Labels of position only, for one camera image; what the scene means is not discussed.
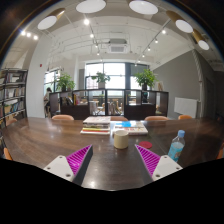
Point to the middle potted green plant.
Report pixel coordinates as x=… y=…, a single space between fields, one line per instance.
x=101 y=79

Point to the white wall radiator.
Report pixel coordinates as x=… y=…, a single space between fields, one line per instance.
x=185 y=106

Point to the dark low shelf divider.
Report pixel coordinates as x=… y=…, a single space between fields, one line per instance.
x=129 y=103

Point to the clear water bottle blue cap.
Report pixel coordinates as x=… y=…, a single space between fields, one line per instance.
x=177 y=146

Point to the orange chair far left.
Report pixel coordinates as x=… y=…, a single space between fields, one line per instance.
x=62 y=117

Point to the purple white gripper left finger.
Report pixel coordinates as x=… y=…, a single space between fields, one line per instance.
x=73 y=167

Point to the tall bookshelf at left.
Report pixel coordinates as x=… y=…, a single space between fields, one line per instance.
x=12 y=94

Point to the orange chair far right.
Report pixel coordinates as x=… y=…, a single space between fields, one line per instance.
x=181 y=117

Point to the left potted green plant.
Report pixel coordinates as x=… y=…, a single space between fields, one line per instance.
x=64 y=82

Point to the red round coaster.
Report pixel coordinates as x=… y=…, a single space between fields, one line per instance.
x=145 y=144

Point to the right potted green plant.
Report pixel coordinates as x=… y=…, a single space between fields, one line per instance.
x=145 y=79

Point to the potted green plant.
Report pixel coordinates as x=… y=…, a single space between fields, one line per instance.
x=64 y=82
x=101 y=79
x=145 y=79

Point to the seated person in background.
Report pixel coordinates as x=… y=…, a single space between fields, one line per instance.
x=47 y=100

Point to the ceiling air conditioner unit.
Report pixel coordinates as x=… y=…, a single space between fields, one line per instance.
x=117 y=45

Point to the orange chair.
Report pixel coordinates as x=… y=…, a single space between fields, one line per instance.
x=157 y=118
x=118 y=118
x=62 y=117
x=181 y=117

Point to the cream ceramic mug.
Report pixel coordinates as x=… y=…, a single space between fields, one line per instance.
x=121 y=139

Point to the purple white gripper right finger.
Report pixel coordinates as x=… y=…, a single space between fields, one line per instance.
x=155 y=166

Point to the stack of books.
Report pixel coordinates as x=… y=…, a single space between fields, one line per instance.
x=96 y=125

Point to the orange chair right centre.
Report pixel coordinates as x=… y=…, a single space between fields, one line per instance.
x=157 y=118

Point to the orange chair left edge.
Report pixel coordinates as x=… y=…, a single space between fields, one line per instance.
x=7 y=154

